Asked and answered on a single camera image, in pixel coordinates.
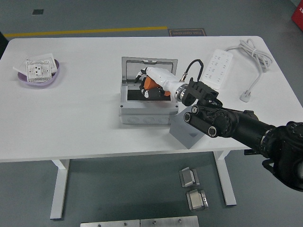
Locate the white power strip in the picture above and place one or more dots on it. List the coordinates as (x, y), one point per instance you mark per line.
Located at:
(216, 66)

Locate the red box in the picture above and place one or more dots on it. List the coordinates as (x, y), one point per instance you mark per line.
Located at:
(297, 14)

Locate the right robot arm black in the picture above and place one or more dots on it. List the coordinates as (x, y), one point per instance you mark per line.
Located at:
(236, 123)

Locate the white flat strip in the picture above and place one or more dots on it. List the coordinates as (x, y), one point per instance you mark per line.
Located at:
(19, 70)

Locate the orange cylinder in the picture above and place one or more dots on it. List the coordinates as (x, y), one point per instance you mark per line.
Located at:
(150, 84)

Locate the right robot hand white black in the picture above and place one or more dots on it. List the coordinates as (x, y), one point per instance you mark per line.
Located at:
(162, 76)

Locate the yellow floor tape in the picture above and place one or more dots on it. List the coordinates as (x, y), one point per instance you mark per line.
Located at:
(94, 31)

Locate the person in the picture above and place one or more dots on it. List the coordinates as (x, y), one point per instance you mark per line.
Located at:
(2, 40)

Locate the white table leg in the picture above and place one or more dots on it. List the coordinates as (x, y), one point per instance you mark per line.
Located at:
(228, 189)
(58, 189)

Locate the white socket module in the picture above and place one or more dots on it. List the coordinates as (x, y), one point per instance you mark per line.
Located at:
(38, 71)

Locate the grey electrical box clear lid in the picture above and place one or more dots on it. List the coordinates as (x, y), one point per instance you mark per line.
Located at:
(146, 113)

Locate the purple bowl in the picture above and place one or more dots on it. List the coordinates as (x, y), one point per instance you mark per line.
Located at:
(21, 77)

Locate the white flat panel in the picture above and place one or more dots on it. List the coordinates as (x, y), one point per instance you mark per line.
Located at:
(47, 57)

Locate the grey metal plate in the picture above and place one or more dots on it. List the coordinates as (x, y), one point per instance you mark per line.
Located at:
(169, 221)

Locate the grey cube with round recess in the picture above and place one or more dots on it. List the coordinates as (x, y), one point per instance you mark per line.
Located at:
(184, 134)

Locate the dark floor sign with lettering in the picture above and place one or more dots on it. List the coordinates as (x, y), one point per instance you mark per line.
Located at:
(187, 32)

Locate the metal block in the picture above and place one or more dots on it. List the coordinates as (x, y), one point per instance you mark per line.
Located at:
(196, 201)
(188, 177)

